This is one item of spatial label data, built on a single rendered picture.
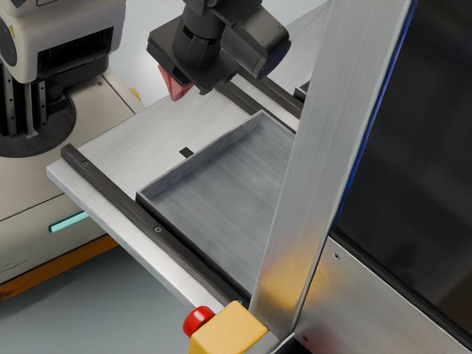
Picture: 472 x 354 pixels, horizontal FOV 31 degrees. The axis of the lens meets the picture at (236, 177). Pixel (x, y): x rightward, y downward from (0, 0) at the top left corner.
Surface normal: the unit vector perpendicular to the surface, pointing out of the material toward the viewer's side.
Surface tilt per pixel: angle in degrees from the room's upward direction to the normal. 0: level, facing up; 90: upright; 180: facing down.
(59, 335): 0
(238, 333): 0
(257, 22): 22
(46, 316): 0
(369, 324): 90
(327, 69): 90
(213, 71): 12
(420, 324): 90
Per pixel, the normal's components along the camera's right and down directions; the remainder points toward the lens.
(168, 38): 0.28, -0.51
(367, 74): -0.69, 0.48
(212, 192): 0.13, -0.65
